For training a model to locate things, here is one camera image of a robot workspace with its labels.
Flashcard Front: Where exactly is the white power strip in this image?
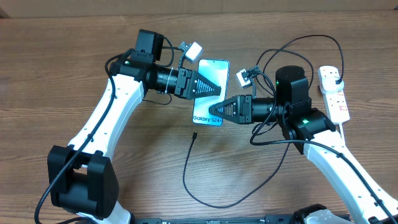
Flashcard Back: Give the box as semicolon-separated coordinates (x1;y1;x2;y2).
317;65;350;124

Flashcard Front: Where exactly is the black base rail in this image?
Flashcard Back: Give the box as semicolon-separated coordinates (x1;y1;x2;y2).
133;214;300;224

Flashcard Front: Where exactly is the blue Galaxy smartphone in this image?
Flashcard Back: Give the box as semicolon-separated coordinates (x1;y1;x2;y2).
192;59;229;126

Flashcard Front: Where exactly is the black USB charging cable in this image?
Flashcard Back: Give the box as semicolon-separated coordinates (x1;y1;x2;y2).
182;34;345;209

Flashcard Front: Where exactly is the white charger plug adapter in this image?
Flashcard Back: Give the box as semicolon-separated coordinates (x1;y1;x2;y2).
320;77;345;94

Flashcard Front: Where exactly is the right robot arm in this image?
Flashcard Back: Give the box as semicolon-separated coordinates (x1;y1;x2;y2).
209;65;397;223

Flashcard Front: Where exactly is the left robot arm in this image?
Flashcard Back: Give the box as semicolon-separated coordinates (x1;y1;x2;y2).
43;29;222;223

